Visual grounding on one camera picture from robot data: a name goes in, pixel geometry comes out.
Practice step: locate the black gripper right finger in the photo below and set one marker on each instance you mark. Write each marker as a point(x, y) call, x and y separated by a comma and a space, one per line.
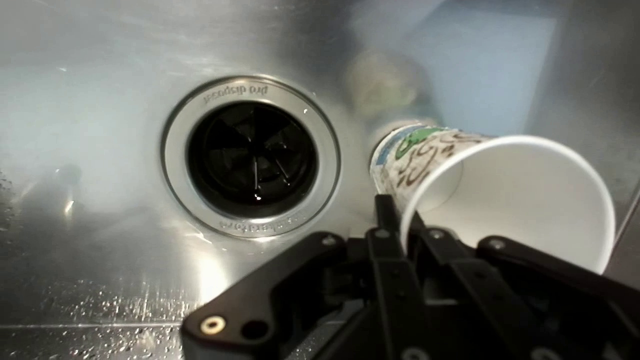
point(527, 303)

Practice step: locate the patterned paper cup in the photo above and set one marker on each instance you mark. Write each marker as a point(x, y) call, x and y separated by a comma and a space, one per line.
point(528, 189)

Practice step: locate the stainless steel sink basin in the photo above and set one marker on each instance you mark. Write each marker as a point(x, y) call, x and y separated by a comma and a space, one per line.
point(100, 262)

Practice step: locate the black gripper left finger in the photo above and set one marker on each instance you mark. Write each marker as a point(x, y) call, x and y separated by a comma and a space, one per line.
point(331, 296)

